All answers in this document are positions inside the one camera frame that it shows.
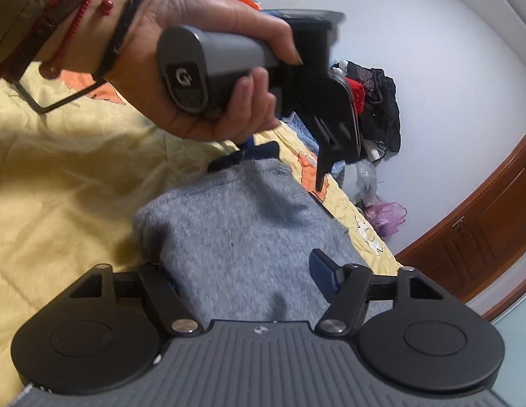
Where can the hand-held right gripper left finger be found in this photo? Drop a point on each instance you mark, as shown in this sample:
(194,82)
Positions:
(161,289)

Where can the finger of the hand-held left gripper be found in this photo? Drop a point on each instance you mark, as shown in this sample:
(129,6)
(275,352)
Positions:
(327,157)

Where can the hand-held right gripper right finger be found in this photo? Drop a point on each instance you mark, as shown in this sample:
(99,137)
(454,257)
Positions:
(323,268)

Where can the grey and navy sweater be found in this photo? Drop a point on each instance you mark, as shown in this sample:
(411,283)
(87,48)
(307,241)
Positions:
(246,229)

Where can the person's left forearm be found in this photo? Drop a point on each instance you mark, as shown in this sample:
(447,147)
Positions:
(29,4)

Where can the person's left hand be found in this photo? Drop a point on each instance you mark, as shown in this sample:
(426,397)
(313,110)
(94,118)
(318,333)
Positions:
(182,6)

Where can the light blue fleece blanket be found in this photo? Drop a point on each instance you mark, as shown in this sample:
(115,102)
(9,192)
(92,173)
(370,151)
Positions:
(303,129)

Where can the clear plastic bag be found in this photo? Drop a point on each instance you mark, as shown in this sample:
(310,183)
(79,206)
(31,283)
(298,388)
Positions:
(366,178)

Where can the red garment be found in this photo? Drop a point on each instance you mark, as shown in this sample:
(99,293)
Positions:
(357,90)

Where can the black garment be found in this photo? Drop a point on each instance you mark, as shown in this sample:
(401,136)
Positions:
(381,106)

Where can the pink plastic bag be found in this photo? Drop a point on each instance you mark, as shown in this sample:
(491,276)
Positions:
(386,217)

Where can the yellow printed blanket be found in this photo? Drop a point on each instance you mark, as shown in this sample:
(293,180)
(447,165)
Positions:
(55,178)

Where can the wooden door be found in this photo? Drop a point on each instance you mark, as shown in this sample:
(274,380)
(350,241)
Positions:
(483,229)

